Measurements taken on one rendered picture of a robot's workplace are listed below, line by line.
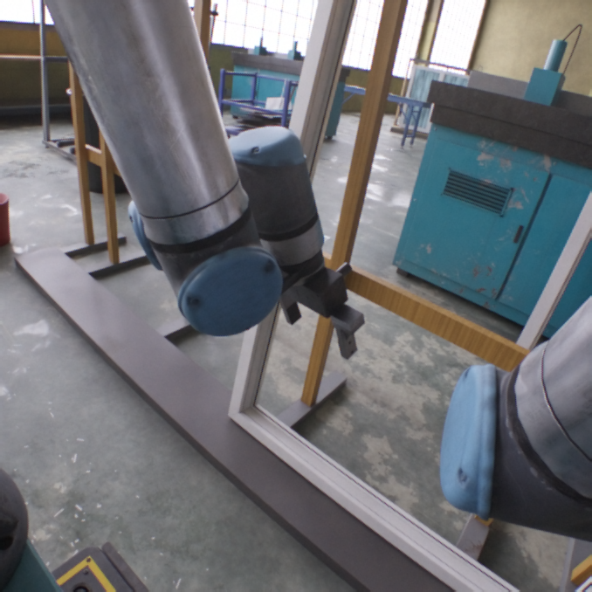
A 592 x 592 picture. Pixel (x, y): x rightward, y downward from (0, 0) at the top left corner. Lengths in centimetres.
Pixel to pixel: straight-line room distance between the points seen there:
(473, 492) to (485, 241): 225
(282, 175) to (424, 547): 106
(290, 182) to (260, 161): 4
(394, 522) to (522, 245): 166
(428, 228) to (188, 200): 230
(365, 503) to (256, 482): 33
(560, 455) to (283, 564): 110
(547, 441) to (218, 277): 24
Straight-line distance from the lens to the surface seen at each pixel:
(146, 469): 141
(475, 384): 25
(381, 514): 127
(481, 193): 241
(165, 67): 28
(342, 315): 58
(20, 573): 50
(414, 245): 260
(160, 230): 32
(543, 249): 240
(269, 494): 129
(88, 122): 351
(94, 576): 92
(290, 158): 47
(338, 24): 109
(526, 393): 22
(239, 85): 821
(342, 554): 124
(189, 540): 128
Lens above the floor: 116
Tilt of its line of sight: 31 degrees down
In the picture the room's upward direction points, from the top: 10 degrees clockwise
